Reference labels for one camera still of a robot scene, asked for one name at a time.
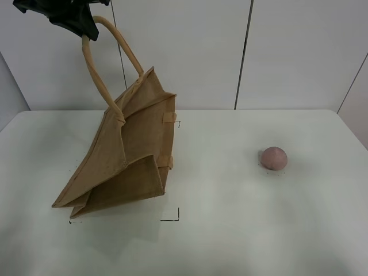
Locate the pink peach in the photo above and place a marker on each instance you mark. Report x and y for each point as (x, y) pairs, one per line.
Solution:
(274, 158)

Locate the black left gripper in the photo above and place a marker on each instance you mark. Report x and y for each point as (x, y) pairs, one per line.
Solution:
(73, 15)

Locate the brown linen tote bag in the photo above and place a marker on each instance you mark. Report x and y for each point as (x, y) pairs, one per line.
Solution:
(131, 153)

